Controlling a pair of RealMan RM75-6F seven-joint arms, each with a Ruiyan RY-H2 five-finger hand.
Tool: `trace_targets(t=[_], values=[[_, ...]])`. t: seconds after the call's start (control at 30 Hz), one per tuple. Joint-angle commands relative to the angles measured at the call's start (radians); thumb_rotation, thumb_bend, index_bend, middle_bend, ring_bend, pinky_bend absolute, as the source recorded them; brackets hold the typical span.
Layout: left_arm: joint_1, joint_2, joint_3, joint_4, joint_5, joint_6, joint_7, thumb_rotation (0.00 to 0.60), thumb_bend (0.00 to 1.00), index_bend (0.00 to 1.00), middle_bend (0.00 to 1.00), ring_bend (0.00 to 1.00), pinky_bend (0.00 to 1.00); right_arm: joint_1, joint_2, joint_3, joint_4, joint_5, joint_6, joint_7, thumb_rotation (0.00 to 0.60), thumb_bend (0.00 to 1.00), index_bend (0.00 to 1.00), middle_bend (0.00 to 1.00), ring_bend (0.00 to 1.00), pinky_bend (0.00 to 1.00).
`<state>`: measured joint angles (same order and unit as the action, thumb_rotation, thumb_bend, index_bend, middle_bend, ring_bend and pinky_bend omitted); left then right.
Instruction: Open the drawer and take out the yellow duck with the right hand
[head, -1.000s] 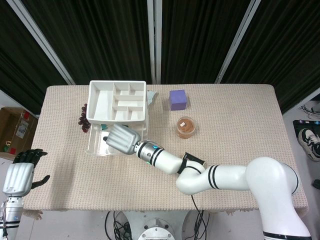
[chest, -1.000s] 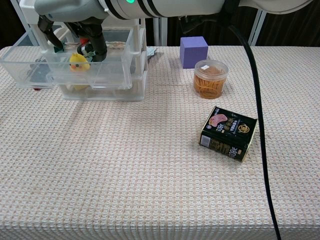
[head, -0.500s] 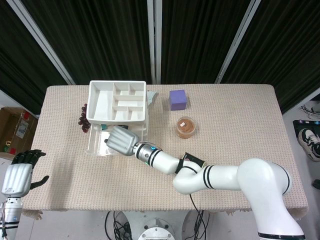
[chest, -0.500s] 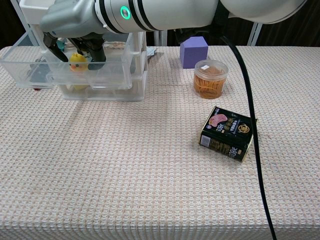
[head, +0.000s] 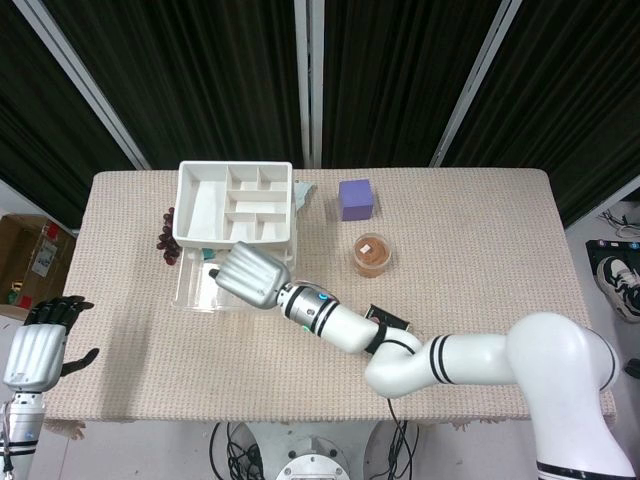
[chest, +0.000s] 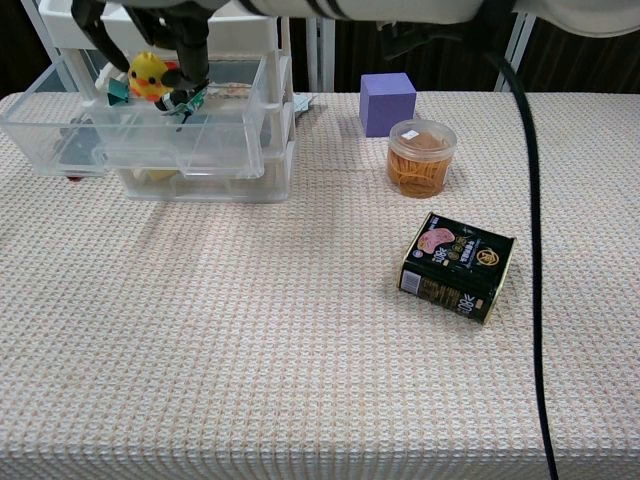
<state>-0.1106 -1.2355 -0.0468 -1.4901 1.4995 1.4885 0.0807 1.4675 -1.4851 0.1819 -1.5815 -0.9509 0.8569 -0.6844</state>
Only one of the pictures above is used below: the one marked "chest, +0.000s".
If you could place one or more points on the white plastic object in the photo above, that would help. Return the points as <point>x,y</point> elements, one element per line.
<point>106,75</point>

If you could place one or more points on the yellow duck toy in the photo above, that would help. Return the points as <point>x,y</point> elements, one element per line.
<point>145,75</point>

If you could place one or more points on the clear jar of rubber bands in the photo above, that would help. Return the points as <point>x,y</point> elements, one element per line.
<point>420,170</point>

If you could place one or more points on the dark red grape bunch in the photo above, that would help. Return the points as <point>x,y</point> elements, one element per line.
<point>75,176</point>

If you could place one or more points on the black luncheon meat can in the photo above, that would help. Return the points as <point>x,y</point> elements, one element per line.
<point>450,270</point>

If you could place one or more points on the white frame post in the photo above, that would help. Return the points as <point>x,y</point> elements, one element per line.
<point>512,55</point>
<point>35,50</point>
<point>320,55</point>

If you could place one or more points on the clear plastic container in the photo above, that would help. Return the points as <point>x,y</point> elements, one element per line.
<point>225,150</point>

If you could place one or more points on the white plastic drawer unit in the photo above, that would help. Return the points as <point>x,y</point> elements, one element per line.
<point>280,90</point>

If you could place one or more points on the purple foam cube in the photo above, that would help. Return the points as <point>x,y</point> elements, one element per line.
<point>385,105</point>

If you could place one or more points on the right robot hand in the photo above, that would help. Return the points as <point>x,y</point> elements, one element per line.
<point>192,45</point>

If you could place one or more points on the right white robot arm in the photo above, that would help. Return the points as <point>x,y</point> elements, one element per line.
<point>350,7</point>

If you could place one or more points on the beige waffle tablecloth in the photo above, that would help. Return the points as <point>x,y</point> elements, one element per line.
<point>250,325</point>

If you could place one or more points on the grey folded paper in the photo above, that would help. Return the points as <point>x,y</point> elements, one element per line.
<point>302,102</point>

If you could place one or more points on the clear plastic storage bin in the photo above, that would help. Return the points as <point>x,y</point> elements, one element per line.
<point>272,175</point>

